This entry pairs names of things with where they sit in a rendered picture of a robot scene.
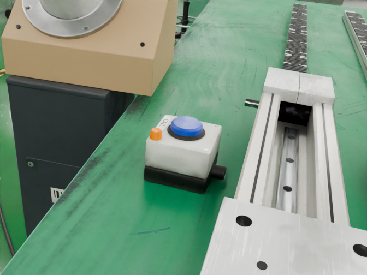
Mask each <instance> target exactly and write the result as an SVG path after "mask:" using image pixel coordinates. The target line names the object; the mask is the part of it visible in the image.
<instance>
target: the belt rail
mask: <svg viewBox="0 0 367 275"><path fill-rule="evenodd" d="M346 12H350V13H356V12H354V11H347V10H345V11H344V15H343V17H342V18H343V21H344V23H345V26H346V28H347V31H348V33H349V36H350V38H351V41H352V44H353V47H354V49H355V51H356V54H357V57H358V59H359V62H360V65H361V67H362V70H363V72H364V75H365V77H366V80H367V57H366V55H365V53H364V51H363V48H362V46H361V44H360V42H359V40H358V38H357V36H356V33H355V31H354V29H353V27H352V25H351V23H350V21H349V18H348V16H347V14H346Z"/></svg>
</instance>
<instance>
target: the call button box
mask: <svg viewBox="0 0 367 275"><path fill-rule="evenodd" d="M175 118H177V116H172V115H165V116H164V117H163V118H162V120H161V121H160V122H159V124H158V125H157V127H156V128H159V129H160V130H161V131H162V139H161V140H158V141H155V140H151V139H150V137H148V139H147V140H146V152H145V165H146V166H145V167H144V180H146V181H150V182H155V183H159V184H163V185H166V186H171V187H175V188H179V189H183V190H188V191H191V192H195V193H199V194H204V193H205V191H206V189H207V186H208V184H209V181H210V178H211V177H212V178H216V179H219V180H223V179H224V177H225V174H226V167H225V166H222V165H217V164H216V163H217V157H218V149H219V145H220V139H221V132H222V127H221V126H220V125H216V124H211V123H206V122H201V123H202V124H203V131H202V133H201V134H199V135H197V136H181V135H178V134H175V133H174V132H173V131H172V130H171V128H170V126H171V122H172V120H174V119H175Z"/></svg>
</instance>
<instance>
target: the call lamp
mask: <svg viewBox="0 0 367 275"><path fill-rule="evenodd" d="M150 139H151V140H155V141H158V140H161V139H162V131H161V130H160V129H159V128H152V130H151V131H150Z"/></svg>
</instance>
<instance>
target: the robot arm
mask: <svg viewBox="0 0 367 275"><path fill-rule="evenodd" d="M122 2H123V0H22V7H23V10H24V13H25V15H26V17H27V18H28V20H29V22H30V23H31V24H32V25H33V26H34V27H35V28H36V29H37V30H38V31H40V32H41V33H43V34H45V35H48V36H50V37H53V38H57V39H78V38H83V37H86V36H89V35H91V34H94V33H96V32H98V31H100V30H101V29H103V28H104V27H105V26H107V25H108V24H109V23H110V22H111V21H112V20H113V19H114V18H115V16H116V15H117V13H118V12H119V10H120V8H121V5H122Z"/></svg>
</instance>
